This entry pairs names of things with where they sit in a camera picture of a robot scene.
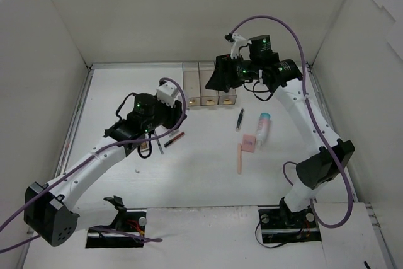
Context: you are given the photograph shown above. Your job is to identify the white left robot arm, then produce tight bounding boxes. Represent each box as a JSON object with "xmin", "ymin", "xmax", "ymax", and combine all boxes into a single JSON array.
[{"xmin": 23, "ymin": 91, "xmax": 186, "ymax": 247}]

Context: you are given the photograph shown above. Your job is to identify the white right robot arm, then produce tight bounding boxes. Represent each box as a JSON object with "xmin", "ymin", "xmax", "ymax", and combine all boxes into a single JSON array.
[{"xmin": 205, "ymin": 33, "xmax": 355, "ymax": 226}]

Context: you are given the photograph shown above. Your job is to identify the red black lip gloss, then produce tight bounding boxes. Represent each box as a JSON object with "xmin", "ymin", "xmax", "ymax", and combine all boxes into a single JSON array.
[{"xmin": 164, "ymin": 132, "xmax": 185, "ymax": 148}]

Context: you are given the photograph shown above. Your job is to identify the clear three-slot organizer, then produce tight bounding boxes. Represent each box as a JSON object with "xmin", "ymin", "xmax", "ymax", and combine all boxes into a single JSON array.
[{"xmin": 182, "ymin": 60, "xmax": 237, "ymax": 108}]

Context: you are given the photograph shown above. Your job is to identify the brown eyeshadow palette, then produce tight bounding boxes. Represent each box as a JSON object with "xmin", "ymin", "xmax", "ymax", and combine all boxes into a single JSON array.
[{"xmin": 138, "ymin": 142, "xmax": 149, "ymax": 153}]

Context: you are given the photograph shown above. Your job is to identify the grey checkered eyeliner pencil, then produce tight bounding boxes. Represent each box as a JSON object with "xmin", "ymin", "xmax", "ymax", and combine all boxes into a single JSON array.
[{"xmin": 156, "ymin": 139, "xmax": 164, "ymax": 155}]

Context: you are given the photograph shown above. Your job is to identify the black concealer stick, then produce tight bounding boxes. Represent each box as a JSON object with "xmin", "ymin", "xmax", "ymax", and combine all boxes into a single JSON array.
[{"xmin": 236, "ymin": 108, "xmax": 245, "ymax": 132}]

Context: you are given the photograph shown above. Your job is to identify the pink square compact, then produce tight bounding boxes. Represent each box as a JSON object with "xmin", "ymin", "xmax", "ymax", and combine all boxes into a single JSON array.
[{"xmin": 241, "ymin": 134, "xmax": 256, "ymax": 153}]

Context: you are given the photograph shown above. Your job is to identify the pink slim tube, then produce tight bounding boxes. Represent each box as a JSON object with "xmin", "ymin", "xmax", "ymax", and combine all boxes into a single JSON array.
[{"xmin": 237, "ymin": 143, "xmax": 242, "ymax": 175}]

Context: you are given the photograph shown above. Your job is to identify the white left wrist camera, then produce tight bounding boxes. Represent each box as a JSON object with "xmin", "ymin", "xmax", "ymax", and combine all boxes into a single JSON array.
[{"xmin": 156, "ymin": 81, "xmax": 178, "ymax": 108}]

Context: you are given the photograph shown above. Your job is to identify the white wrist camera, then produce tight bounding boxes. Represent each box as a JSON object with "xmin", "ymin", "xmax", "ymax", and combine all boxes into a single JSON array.
[
  {"xmin": 156, "ymin": 81, "xmax": 178, "ymax": 108},
  {"xmin": 225, "ymin": 33, "xmax": 251, "ymax": 59}
]

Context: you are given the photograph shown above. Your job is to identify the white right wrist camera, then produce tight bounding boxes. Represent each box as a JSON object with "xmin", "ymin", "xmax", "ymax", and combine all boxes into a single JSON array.
[{"xmin": 225, "ymin": 33, "xmax": 251, "ymax": 59}]

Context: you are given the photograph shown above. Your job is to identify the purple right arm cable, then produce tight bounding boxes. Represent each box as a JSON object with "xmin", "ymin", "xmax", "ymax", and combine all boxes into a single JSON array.
[{"xmin": 229, "ymin": 15, "xmax": 354, "ymax": 229}]

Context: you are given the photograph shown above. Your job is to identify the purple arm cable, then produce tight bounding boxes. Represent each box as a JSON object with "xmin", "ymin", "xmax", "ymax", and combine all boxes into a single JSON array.
[
  {"xmin": 229, "ymin": 15, "xmax": 354, "ymax": 229},
  {"xmin": 0, "ymin": 77, "xmax": 190, "ymax": 251}
]

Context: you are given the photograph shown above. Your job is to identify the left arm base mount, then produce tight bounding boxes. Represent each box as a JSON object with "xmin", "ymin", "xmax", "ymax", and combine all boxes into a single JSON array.
[{"xmin": 85, "ymin": 196, "xmax": 147, "ymax": 249}]

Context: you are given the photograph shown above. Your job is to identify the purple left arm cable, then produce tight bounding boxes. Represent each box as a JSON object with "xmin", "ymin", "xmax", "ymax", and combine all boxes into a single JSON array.
[{"xmin": 0, "ymin": 77, "xmax": 190, "ymax": 251}]

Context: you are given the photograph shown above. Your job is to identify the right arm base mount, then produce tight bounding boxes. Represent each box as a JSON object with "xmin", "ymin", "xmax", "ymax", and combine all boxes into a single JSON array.
[{"xmin": 255, "ymin": 207, "xmax": 322, "ymax": 249}]

